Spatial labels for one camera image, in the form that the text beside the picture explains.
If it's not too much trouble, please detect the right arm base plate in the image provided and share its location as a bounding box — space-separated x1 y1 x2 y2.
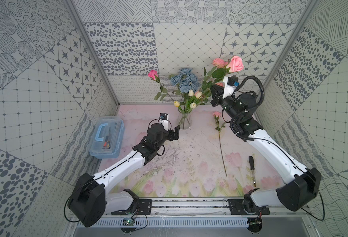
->
226 198 270 215

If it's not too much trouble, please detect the blue hydrangea flower bunch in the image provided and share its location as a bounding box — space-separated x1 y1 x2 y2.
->
170 68 200 93

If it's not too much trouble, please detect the aluminium rail frame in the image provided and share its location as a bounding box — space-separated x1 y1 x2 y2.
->
92 197 308 229

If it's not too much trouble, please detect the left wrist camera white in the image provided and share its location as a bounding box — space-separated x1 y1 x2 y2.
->
158 113 170 130

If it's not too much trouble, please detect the black handled screwdriver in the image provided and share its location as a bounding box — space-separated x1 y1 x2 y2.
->
249 156 256 187

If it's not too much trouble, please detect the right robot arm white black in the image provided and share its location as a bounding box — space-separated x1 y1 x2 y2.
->
211 85 322 214

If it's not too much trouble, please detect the yellow white tulip bunch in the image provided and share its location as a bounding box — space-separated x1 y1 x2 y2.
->
174 89 211 114

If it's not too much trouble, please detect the magenta rose stem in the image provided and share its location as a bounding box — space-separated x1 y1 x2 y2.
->
148 70 183 113

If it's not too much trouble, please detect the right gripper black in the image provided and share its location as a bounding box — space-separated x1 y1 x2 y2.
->
210 82 241 123

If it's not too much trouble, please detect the pink rose stem large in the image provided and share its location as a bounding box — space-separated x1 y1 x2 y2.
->
212 56 245 85

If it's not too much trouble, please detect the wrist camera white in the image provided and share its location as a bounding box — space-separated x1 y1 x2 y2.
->
223 75 240 99
158 113 170 130

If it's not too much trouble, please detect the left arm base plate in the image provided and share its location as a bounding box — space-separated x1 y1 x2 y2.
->
111 198 152 216

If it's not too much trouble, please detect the pink carnation spray stem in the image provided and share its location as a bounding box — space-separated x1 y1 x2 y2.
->
201 58 229 94

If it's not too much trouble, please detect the light pink rose stem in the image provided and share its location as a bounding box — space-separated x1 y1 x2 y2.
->
213 112 227 176

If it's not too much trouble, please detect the clear blue tool box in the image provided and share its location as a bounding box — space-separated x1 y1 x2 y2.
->
88 116 125 160

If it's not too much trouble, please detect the clear glass vase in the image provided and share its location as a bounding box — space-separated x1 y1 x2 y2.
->
178 113 192 130

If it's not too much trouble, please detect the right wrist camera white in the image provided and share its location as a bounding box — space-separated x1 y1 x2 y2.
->
223 75 240 99

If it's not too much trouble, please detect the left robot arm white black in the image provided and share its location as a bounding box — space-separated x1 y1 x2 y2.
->
64 119 181 227

